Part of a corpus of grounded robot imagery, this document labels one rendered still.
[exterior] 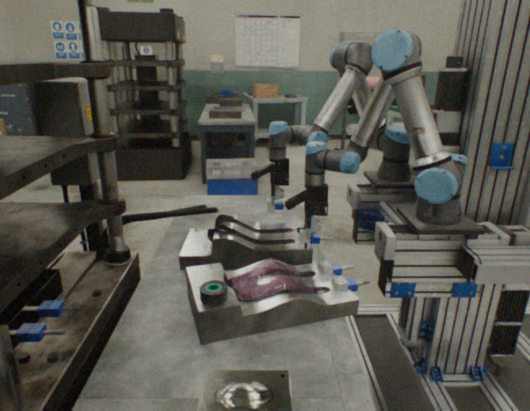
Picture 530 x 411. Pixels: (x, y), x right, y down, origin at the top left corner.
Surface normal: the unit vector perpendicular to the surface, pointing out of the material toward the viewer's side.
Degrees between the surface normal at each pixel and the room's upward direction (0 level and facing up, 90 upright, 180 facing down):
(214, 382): 0
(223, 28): 90
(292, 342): 0
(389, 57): 83
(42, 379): 0
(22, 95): 90
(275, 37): 90
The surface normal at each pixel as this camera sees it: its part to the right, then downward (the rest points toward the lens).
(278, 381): 0.01, -0.94
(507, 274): 0.02, 0.35
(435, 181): -0.47, 0.41
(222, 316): 0.31, 0.33
